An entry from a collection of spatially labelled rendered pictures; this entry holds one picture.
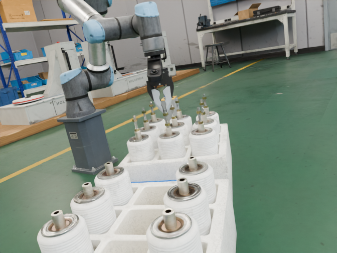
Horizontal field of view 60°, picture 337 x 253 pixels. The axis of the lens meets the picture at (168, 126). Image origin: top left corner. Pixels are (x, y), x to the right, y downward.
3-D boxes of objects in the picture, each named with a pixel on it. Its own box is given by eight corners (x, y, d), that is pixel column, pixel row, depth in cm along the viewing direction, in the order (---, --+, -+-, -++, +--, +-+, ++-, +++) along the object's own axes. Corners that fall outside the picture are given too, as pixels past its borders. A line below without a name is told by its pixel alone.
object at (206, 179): (183, 240, 76) (171, 178, 71) (189, 219, 85) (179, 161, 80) (220, 241, 73) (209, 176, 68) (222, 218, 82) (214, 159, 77)
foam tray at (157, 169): (127, 210, 109) (116, 166, 105) (153, 166, 146) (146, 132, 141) (232, 205, 100) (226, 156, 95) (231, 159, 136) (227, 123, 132)
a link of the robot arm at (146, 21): (148, 5, 100) (161, -1, 93) (154, 37, 103) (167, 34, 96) (128, 7, 97) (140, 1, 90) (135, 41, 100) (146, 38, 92)
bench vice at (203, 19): (205, 28, 553) (203, 14, 547) (213, 26, 543) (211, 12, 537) (194, 29, 521) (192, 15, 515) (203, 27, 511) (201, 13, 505)
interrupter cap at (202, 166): (176, 177, 72) (175, 174, 71) (182, 164, 79) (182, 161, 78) (206, 175, 69) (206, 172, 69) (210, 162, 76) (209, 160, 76)
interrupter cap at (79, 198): (67, 205, 68) (66, 202, 67) (84, 188, 75) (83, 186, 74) (96, 204, 65) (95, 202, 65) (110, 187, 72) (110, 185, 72)
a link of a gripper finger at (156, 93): (164, 109, 108) (160, 85, 105) (163, 113, 102) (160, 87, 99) (155, 111, 108) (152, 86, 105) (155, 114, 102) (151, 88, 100)
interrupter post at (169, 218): (163, 231, 52) (159, 215, 51) (166, 223, 54) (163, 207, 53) (176, 231, 51) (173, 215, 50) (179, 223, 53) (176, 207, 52)
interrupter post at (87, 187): (82, 199, 69) (79, 186, 68) (88, 194, 71) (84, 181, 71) (91, 199, 69) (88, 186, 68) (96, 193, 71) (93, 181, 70)
